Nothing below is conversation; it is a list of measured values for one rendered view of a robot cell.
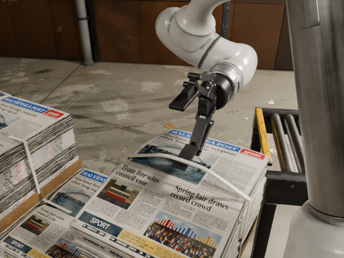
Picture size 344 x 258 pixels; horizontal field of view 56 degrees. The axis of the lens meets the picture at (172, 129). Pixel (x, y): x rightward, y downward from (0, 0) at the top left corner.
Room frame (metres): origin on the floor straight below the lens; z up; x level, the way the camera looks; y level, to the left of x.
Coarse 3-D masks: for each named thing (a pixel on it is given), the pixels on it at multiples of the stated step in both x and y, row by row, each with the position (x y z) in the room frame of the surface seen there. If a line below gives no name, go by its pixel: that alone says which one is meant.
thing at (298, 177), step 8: (272, 176) 0.91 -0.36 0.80; (280, 176) 0.91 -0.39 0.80; (288, 176) 0.91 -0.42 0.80; (296, 176) 0.91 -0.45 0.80; (304, 176) 0.91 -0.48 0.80; (264, 184) 0.93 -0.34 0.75; (272, 184) 0.90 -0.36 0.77; (280, 184) 0.89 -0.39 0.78; (288, 184) 0.89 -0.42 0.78; (296, 184) 0.89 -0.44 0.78; (304, 184) 0.88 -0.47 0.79; (264, 192) 0.90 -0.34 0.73; (272, 192) 0.90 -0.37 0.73; (280, 192) 0.89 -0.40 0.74; (288, 192) 0.89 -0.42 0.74; (296, 192) 0.88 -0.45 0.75; (304, 192) 0.88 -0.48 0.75; (264, 200) 0.90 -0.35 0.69; (272, 200) 0.89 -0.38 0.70; (280, 200) 0.89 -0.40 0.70; (288, 200) 0.89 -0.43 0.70; (296, 200) 0.88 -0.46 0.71; (304, 200) 0.88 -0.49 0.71
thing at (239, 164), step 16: (144, 144) 0.66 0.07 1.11; (160, 144) 0.67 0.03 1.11; (176, 144) 0.67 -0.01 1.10; (208, 144) 0.69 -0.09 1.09; (224, 144) 0.70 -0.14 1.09; (192, 160) 0.60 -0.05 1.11; (208, 160) 0.61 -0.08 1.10; (224, 160) 0.61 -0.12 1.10; (240, 160) 0.61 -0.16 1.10; (256, 160) 0.62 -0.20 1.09; (224, 176) 0.54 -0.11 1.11; (240, 176) 0.55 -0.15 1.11; (256, 176) 0.55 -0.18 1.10; (256, 192) 0.56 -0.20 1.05; (256, 208) 0.58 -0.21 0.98
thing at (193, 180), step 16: (128, 160) 0.59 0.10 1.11; (144, 160) 0.59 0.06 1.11; (160, 160) 0.59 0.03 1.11; (160, 176) 0.54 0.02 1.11; (176, 176) 0.54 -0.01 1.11; (192, 176) 0.54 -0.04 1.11; (208, 176) 0.54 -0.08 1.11; (192, 192) 0.49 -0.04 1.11; (208, 192) 0.49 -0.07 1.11; (224, 192) 0.49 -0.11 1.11; (240, 208) 0.45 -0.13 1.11; (240, 224) 0.46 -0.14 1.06; (240, 240) 0.47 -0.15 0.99
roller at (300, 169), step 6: (288, 114) 1.37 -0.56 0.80; (288, 120) 1.31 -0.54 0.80; (288, 126) 1.27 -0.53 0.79; (294, 126) 1.26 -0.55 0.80; (288, 132) 1.23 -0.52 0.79; (294, 132) 1.21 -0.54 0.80; (288, 138) 1.20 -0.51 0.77; (294, 138) 1.16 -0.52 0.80; (300, 138) 1.17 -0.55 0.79; (294, 144) 1.12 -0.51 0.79; (300, 144) 1.11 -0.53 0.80; (294, 150) 1.09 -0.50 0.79; (300, 150) 1.07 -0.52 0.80; (294, 156) 1.06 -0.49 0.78; (300, 156) 1.03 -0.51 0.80; (300, 162) 1.00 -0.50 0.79; (300, 168) 0.97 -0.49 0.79
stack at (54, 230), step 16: (80, 176) 0.88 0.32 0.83; (96, 176) 0.87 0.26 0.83; (64, 192) 0.79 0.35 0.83; (80, 192) 0.79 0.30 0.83; (32, 208) 0.73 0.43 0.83; (48, 208) 0.73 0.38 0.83; (64, 208) 0.72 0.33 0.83; (80, 208) 0.72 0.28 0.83; (16, 224) 0.67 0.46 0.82; (32, 224) 0.66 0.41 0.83; (48, 224) 0.66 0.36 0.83; (64, 224) 0.66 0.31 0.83; (0, 240) 0.61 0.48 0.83; (16, 240) 0.60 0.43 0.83; (32, 240) 0.60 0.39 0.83; (48, 240) 0.60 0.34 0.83; (64, 240) 0.60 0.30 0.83; (0, 256) 0.59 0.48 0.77; (16, 256) 0.56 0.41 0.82; (32, 256) 0.55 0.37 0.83; (48, 256) 0.55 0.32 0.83; (64, 256) 0.55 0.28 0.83; (80, 256) 0.55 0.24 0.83
